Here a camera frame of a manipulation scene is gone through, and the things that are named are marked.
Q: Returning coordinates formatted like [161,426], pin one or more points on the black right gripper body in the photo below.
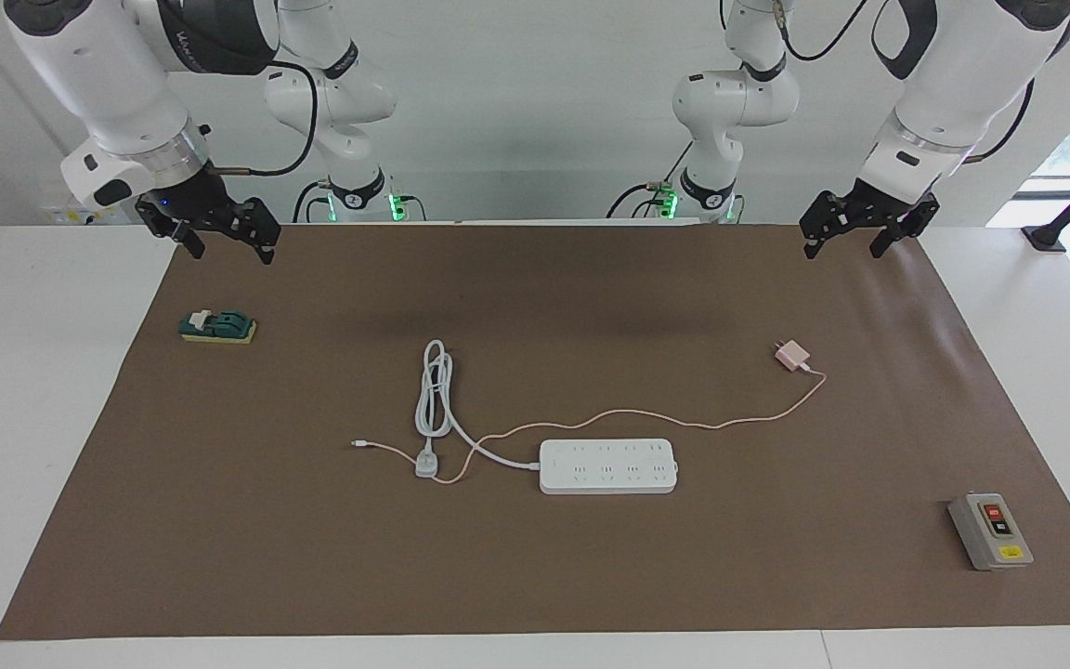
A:
[191,204]

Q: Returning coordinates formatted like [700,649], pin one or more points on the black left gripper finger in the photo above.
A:
[823,223]
[906,228]

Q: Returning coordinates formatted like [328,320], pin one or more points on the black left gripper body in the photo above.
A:
[880,204]

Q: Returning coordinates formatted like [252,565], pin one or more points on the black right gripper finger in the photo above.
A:
[189,240]
[261,232]

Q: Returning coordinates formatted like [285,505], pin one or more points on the pink charger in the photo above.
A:
[791,356]

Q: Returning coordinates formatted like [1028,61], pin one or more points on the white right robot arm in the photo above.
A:
[98,65]

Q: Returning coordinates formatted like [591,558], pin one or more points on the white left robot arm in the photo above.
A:
[962,74]

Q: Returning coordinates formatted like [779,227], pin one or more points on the brown table mat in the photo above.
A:
[535,557]

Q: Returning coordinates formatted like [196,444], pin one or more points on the green knife switch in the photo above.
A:
[219,325]

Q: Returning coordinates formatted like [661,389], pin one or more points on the white wall socket box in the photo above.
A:
[66,214]

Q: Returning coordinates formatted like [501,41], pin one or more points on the grey on-off switch box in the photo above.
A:
[990,531]

